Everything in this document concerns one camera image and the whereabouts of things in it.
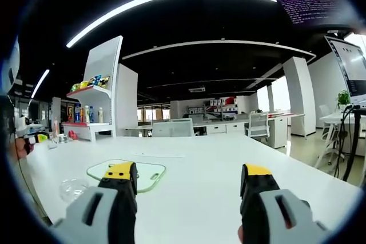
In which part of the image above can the short ceiling light strip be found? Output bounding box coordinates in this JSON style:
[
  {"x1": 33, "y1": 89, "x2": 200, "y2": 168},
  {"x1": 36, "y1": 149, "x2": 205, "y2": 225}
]
[{"x1": 30, "y1": 69, "x2": 50, "y2": 99}]

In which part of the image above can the background storage shelving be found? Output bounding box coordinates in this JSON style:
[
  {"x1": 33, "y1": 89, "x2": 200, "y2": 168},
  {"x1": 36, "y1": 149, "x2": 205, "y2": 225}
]
[{"x1": 187, "y1": 97, "x2": 238, "y2": 119}]

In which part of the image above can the monitor with white window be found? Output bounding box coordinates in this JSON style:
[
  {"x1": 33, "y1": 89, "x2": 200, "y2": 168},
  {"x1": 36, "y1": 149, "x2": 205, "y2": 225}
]
[{"x1": 324, "y1": 33, "x2": 366, "y2": 105}]

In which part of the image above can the clear petri dish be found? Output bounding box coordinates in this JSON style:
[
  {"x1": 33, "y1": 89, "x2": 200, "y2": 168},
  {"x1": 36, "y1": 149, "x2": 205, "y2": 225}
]
[{"x1": 58, "y1": 178, "x2": 90, "y2": 202}]

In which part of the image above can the white mesh office chair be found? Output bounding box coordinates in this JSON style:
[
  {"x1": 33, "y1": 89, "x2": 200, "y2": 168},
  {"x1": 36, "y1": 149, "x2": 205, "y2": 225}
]
[{"x1": 151, "y1": 118, "x2": 196, "y2": 138}]

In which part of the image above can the row of drink bottles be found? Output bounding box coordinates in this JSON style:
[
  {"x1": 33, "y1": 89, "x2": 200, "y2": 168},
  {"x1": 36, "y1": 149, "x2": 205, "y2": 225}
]
[{"x1": 66, "y1": 102, "x2": 105, "y2": 124}]

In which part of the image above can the white display shelf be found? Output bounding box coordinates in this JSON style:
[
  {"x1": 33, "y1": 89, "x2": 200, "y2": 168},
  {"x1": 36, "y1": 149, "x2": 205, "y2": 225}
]
[{"x1": 61, "y1": 35, "x2": 124, "y2": 142}]

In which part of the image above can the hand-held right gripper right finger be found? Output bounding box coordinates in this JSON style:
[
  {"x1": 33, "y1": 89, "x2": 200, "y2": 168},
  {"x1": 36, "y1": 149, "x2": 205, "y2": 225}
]
[{"x1": 239, "y1": 163, "x2": 333, "y2": 244}]

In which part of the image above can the row of snack packets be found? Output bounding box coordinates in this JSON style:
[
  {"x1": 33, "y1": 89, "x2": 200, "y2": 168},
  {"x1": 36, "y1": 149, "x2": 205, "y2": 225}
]
[{"x1": 70, "y1": 75, "x2": 111, "y2": 93}]

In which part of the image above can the thin dark cable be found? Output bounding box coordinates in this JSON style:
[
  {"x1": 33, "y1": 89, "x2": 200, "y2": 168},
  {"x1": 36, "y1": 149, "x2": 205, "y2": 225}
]
[{"x1": 10, "y1": 132, "x2": 43, "y2": 216}]

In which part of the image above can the white side desk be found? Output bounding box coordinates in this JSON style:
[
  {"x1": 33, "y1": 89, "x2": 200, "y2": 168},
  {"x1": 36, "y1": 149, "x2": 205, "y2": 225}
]
[{"x1": 313, "y1": 110, "x2": 366, "y2": 170}]

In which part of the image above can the person's left hand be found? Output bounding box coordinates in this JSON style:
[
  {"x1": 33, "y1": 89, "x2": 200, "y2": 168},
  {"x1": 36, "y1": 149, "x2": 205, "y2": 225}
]
[{"x1": 11, "y1": 138, "x2": 35, "y2": 161}]

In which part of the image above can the row of white desks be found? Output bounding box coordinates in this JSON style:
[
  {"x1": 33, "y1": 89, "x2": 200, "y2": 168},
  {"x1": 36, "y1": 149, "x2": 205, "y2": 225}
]
[{"x1": 125, "y1": 111, "x2": 305, "y2": 149}]

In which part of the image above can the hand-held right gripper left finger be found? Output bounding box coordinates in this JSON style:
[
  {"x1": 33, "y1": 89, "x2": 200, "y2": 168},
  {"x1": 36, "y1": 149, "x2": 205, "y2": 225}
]
[{"x1": 50, "y1": 161, "x2": 138, "y2": 244}]

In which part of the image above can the long curved ceiling light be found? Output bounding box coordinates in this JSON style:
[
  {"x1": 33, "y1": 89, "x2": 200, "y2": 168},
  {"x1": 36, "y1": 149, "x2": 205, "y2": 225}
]
[{"x1": 65, "y1": 0, "x2": 279, "y2": 49}]

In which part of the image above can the green potted plant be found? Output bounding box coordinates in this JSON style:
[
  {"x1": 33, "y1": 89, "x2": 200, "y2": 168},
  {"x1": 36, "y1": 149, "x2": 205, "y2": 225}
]
[{"x1": 336, "y1": 90, "x2": 352, "y2": 111}]

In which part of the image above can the clear glass cutting board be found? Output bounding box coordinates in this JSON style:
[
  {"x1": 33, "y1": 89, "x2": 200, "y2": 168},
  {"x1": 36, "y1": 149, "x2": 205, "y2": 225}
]
[{"x1": 86, "y1": 158, "x2": 167, "y2": 194}]

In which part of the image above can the black stand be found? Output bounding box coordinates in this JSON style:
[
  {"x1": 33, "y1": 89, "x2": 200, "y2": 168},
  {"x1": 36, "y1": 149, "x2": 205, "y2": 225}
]
[{"x1": 333, "y1": 103, "x2": 366, "y2": 182}]

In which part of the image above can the white chair with wheels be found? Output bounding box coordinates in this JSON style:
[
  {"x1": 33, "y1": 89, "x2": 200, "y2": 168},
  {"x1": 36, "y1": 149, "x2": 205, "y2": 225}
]
[{"x1": 318, "y1": 103, "x2": 332, "y2": 118}]

